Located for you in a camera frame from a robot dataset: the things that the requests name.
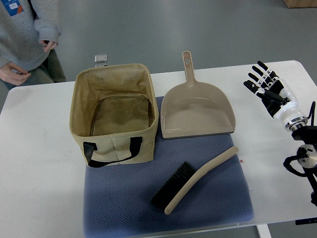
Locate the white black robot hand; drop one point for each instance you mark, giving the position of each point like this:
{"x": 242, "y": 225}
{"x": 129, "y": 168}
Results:
{"x": 277, "y": 97}

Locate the person's right hand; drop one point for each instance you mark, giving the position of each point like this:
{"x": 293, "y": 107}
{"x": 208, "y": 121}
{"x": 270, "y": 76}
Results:
{"x": 13, "y": 74}

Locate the person's left hand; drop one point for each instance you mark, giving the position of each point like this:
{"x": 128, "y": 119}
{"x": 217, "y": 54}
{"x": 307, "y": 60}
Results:
{"x": 48, "y": 45}

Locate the pink hand broom black bristles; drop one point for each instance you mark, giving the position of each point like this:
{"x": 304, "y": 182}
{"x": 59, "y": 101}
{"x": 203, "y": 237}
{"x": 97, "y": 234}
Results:
{"x": 183, "y": 179}

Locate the person in grey sweater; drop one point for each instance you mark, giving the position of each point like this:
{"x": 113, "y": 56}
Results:
{"x": 23, "y": 24}

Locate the small metal clip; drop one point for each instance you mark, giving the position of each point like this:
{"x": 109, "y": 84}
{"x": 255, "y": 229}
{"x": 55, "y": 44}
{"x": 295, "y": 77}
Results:
{"x": 100, "y": 60}

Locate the pink plastic dustpan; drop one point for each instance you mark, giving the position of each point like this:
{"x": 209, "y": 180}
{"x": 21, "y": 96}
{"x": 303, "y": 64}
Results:
{"x": 195, "y": 108}

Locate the cardboard box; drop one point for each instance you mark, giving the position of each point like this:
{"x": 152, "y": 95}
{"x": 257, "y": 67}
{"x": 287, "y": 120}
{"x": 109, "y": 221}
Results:
{"x": 300, "y": 3}

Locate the black table control panel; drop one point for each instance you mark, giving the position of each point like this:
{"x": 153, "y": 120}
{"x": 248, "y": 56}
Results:
{"x": 306, "y": 221}

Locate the white table leg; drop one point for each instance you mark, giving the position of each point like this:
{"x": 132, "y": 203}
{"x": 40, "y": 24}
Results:
{"x": 263, "y": 231}

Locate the blue textured mat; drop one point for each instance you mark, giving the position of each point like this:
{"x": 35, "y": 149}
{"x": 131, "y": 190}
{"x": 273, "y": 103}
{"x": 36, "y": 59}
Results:
{"x": 117, "y": 199}

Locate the yellow fabric bag black handle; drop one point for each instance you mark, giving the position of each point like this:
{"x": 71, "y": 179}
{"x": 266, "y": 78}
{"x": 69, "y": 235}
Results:
{"x": 114, "y": 115}

